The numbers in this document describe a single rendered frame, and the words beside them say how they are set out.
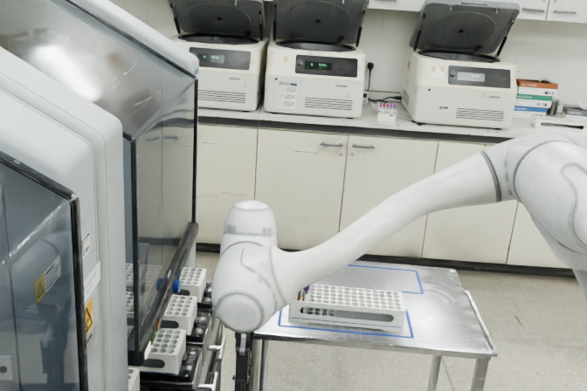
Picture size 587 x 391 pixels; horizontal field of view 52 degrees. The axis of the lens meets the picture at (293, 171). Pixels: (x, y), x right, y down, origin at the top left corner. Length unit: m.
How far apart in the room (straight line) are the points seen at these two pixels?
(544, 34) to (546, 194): 3.28
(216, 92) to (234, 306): 2.52
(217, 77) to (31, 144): 2.64
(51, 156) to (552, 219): 0.71
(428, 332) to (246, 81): 2.08
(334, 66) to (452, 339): 2.07
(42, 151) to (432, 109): 2.86
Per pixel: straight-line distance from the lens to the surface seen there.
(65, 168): 0.79
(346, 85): 3.38
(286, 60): 3.39
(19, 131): 0.82
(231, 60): 3.39
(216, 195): 3.57
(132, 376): 1.35
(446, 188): 1.13
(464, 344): 1.63
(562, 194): 0.97
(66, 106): 0.95
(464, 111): 3.52
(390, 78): 4.03
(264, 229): 1.12
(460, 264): 3.89
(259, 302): 0.96
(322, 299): 1.59
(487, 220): 3.75
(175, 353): 1.41
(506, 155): 1.14
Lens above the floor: 1.68
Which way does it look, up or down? 18 degrees down
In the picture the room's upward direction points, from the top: 4 degrees clockwise
